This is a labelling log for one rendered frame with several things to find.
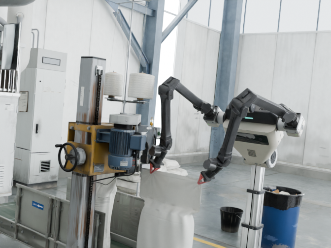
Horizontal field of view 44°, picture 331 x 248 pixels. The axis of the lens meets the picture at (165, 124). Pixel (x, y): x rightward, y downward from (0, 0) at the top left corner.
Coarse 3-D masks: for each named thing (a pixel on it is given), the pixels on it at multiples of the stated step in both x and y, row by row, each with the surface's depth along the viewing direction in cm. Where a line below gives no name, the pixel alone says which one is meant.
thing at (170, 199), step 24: (144, 168) 284; (144, 192) 284; (168, 192) 270; (192, 192) 261; (144, 216) 274; (168, 216) 261; (192, 216) 263; (144, 240) 272; (168, 240) 259; (192, 240) 263
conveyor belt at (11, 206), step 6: (0, 204) 399; (6, 204) 401; (12, 204) 403; (0, 210) 380; (6, 210) 382; (12, 210) 383; (6, 216) 364; (12, 216) 366; (114, 246) 314; (120, 246) 315; (126, 246) 316
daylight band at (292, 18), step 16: (208, 0) 1064; (256, 0) 1100; (272, 0) 1072; (288, 0) 1046; (304, 0) 1021; (192, 16) 1014; (256, 16) 1100; (272, 16) 1072; (288, 16) 1046; (304, 16) 1020; (320, 16) 997; (240, 32) 1128; (256, 32) 1099
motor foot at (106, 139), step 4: (100, 132) 252; (104, 132) 251; (108, 132) 253; (96, 136) 252; (100, 136) 254; (104, 136) 253; (108, 136) 251; (96, 140) 252; (100, 140) 252; (104, 140) 253; (108, 140) 251
